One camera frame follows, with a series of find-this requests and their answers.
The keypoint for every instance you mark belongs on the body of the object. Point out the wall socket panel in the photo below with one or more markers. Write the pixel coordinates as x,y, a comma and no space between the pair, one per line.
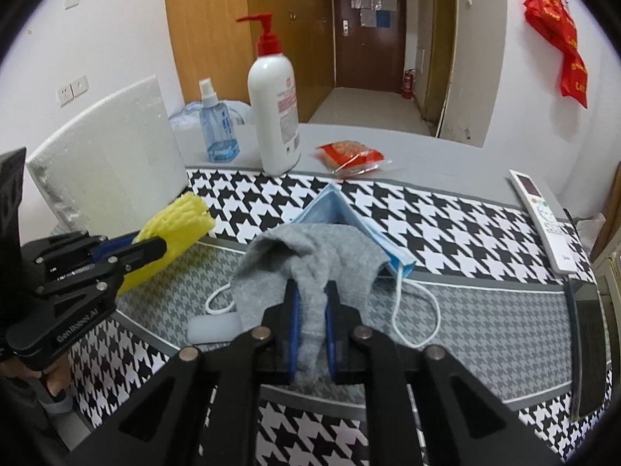
75,89

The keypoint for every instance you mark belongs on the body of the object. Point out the left hand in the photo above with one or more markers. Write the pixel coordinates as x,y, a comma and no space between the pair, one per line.
57,376

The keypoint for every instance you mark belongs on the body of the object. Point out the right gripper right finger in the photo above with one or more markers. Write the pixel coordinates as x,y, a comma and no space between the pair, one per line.
360,355

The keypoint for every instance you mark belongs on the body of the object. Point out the blue face mask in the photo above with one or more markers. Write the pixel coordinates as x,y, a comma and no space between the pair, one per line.
330,207

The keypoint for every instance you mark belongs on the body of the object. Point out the red snack packet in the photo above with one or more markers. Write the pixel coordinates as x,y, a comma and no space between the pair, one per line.
349,158

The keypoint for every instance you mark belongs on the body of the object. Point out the blue spray bottle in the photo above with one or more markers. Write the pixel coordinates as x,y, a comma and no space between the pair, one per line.
216,124

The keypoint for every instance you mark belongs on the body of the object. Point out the white lotion pump bottle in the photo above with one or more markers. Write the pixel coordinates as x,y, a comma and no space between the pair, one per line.
271,85

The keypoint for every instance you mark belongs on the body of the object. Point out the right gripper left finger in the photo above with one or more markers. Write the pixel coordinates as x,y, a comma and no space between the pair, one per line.
265,354

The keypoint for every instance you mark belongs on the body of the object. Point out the dark brown door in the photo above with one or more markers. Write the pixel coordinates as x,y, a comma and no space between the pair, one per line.
370,44

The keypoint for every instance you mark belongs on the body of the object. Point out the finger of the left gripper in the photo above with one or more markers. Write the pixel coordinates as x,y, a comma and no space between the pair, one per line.
137,255
109,247

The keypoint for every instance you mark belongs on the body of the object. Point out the red fire extinguisher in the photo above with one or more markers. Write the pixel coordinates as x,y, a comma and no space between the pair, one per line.
408,84

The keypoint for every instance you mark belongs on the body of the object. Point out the white foam box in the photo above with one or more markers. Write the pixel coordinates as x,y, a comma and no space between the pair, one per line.
112,167

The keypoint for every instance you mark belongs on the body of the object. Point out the black phone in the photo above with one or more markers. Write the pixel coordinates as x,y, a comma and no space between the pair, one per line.
588,347

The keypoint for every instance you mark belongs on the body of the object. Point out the houndstooth table mat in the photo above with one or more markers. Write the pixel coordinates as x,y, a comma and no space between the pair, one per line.
499,309

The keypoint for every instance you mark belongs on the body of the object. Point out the red plastic bag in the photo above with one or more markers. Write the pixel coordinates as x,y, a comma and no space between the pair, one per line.
551,20

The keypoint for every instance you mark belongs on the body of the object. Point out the wooden wardrobe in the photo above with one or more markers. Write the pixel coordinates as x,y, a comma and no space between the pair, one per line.
212,39

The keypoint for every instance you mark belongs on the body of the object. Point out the grey sock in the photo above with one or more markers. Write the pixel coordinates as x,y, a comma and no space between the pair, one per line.
312,255

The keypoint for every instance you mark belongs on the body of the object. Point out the white remote control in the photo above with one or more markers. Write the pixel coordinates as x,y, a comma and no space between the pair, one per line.
549,228

